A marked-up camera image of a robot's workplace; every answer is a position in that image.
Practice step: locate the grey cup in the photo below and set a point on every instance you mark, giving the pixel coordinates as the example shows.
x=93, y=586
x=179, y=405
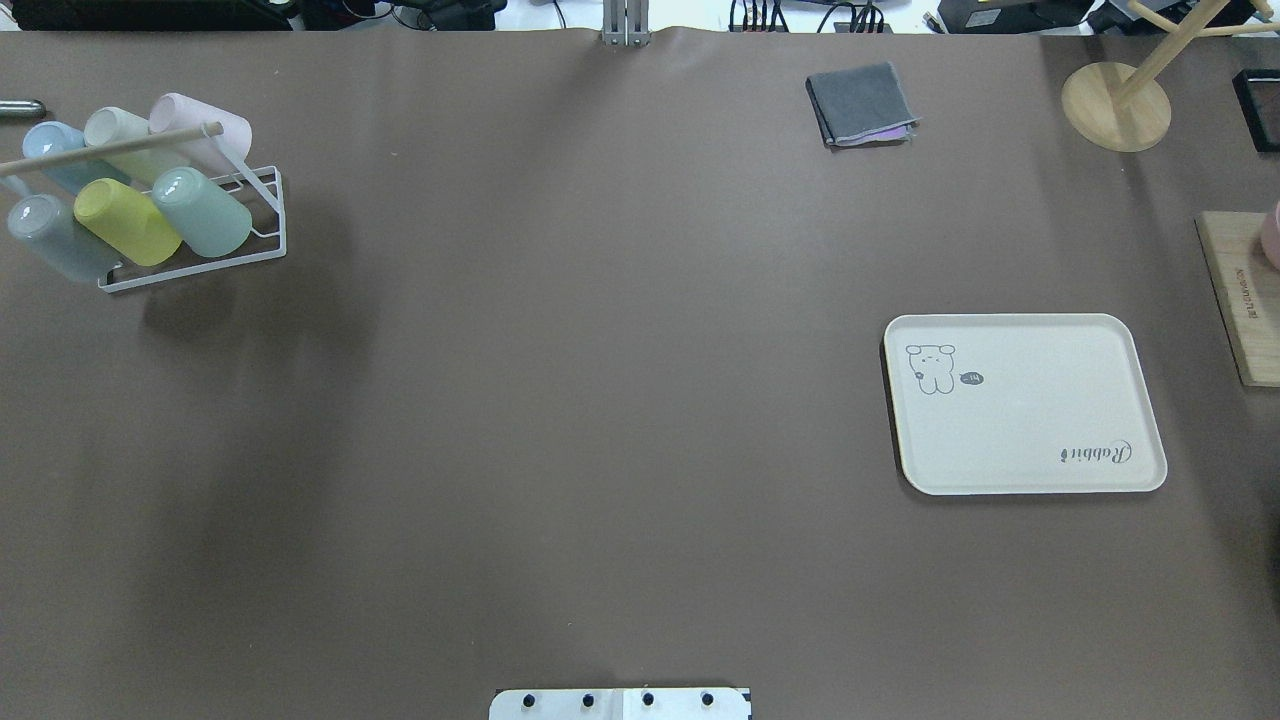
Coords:
x=46, y=225

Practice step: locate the bamboo cutting board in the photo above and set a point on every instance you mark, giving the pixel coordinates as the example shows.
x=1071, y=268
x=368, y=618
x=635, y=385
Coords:
x=1247, y=291

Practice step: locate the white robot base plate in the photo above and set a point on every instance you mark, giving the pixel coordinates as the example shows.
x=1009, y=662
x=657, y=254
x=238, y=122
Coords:
x=623, y=703

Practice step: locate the pink bowl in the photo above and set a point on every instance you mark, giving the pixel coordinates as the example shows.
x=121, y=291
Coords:
x=1270, y=236

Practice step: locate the black tray at edge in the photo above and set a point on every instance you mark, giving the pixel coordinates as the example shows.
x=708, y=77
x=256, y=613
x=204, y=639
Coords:
x=1257, y=91

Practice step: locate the silver metal cylinder tool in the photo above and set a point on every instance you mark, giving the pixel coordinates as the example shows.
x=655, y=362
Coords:
x=22, y=109

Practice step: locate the white wire cup rack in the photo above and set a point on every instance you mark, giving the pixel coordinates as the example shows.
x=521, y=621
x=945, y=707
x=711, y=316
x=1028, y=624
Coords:
x=262, y=192

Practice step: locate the cream white cup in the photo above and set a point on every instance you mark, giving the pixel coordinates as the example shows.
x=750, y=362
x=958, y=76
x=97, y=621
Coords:
x=114, y=125

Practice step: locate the mint green cup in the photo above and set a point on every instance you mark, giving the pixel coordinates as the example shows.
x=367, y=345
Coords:
x=209, y=220

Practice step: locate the wooden mug tree stand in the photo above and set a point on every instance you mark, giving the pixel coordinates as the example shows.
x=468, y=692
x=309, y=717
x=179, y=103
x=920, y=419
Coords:
x=1122, y=108

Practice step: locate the cream rabbit print tray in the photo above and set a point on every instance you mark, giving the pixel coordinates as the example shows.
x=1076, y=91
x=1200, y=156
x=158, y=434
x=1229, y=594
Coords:
x=1021, y=404

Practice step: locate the light blue cup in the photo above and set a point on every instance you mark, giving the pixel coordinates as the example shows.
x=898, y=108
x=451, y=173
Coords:
x=52, y=138

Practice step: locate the aluminium frame post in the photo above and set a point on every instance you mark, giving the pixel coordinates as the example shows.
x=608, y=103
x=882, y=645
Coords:
x=625, y=23

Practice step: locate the yellow cup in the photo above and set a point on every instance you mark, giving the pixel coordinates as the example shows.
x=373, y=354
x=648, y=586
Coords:
x=127, y=220

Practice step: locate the folded grey cloth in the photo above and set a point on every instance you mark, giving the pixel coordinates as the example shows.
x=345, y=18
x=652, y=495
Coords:
x=861, y=105

